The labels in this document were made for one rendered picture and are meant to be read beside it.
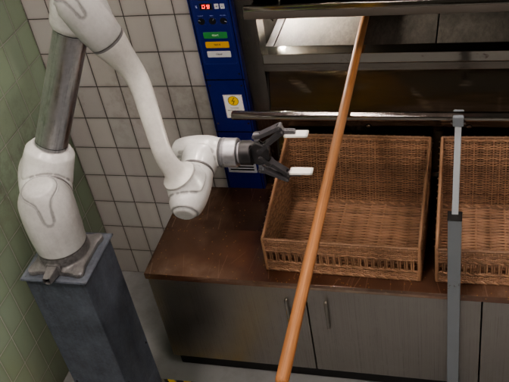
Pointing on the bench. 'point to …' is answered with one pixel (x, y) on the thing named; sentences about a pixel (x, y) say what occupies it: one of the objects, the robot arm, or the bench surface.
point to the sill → (388, 53)
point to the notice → (233, 103)
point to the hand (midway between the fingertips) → (307, 152)
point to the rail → (362, 4)
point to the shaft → (320, 215)
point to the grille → (244, 169)
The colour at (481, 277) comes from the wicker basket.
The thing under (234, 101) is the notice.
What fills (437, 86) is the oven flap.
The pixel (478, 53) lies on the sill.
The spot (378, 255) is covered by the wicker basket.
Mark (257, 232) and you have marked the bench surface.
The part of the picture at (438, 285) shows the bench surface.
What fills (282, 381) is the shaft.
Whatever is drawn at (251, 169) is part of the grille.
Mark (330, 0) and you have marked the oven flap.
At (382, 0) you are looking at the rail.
